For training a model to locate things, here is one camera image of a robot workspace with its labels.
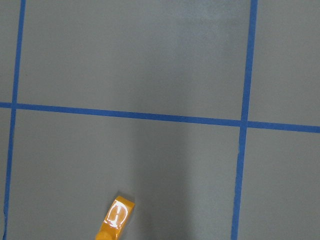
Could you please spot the orange trapezoid block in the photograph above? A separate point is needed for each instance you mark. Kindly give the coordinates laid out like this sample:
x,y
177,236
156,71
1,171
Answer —
x,y
116,219

